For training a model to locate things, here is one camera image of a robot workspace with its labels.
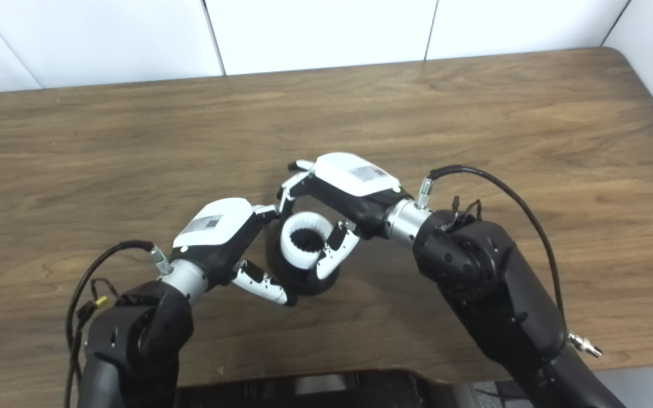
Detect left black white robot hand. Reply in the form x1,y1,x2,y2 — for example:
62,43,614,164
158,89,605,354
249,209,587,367
172,198,299,307

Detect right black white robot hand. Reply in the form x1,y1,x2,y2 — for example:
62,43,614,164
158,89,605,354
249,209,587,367
277,152,404,281

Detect white plastic ring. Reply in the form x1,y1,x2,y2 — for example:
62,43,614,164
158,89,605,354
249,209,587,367
280,212,333,270

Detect round black stepped part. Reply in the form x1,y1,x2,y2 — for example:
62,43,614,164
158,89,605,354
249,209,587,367
266,218,341,296

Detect black robot torso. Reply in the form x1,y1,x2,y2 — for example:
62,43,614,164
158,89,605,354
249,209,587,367
176,368,531,408

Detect right thin black wires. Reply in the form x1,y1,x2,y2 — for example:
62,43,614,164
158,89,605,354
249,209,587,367
443,195,483,232

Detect left thin wires yellow connector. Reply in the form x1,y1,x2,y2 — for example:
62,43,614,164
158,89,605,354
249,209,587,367
76,278,120,321

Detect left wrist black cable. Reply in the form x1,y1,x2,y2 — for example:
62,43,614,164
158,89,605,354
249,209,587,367
65,240,173,408

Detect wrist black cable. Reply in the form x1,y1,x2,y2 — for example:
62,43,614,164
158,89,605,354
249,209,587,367
415,165,604,359
65,240,173,408

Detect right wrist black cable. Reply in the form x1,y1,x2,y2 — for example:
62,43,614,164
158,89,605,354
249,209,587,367
415,165,604,359

